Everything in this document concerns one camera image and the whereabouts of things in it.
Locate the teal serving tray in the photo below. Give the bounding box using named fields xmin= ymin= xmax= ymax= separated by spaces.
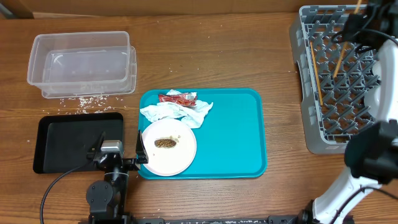
xmin=137 ymin=88 xmax=268 ymax=180

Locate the wooden chopstick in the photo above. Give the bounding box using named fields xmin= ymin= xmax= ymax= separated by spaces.
xmin=333 ymin=0 xmax=362 ymax=78
xmin=310 ymin=42 xmax=323 ymax=107

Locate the black plastic tray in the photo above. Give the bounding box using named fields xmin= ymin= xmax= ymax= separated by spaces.
xmin=33 ymin=112 xmax=124 ymax=174

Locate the crumpled white tissue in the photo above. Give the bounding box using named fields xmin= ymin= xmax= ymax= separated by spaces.
xmin=140 ymin=90 xmax=213 ymax=129

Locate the red snack wrapper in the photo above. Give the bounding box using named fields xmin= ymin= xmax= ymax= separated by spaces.
xmin=158 ymin=92 xmax=197 ymax=106

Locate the white cup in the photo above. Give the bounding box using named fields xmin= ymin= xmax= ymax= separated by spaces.
xmin=371 ymin=61 xmax=381 ymax=80

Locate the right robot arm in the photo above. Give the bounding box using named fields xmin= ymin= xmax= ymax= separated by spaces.
xmin=290 ymin=1 xmax=397 ymax=223

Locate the grey dishwasher rack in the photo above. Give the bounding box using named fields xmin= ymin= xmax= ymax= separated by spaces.
xmin=290 ymin=5 xmax=397 ymax=154

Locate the brown food scrap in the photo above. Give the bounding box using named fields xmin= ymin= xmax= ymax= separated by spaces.
xmin=154 ymin=136 xmax=179 ymax=148

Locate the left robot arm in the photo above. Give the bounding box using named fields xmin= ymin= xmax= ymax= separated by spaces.
xmin=86 ymin=131 xmax=149 ymax=223

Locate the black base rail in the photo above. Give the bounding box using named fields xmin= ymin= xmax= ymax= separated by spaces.
xmin=78 ymin=215 xmax=299 ymax=224

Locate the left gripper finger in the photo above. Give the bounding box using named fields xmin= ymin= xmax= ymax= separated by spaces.
xmin=136 ymin=130 xmax=149 ymax=164
xmin=90 ymin=131 xmax=106 ymax=152

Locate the large white plate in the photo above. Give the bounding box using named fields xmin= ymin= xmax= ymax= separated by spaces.
xmin=142 ymin=119 xmax=197 ymax=177

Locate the clear plastic bin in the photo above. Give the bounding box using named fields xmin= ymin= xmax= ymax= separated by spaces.
xmin=27 ymin=31 xmax=137 ymax=99

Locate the grey shallow bowl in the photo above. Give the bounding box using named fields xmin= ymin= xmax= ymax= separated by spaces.
xmin=364 ymin=86 xmax=380 ymax=119

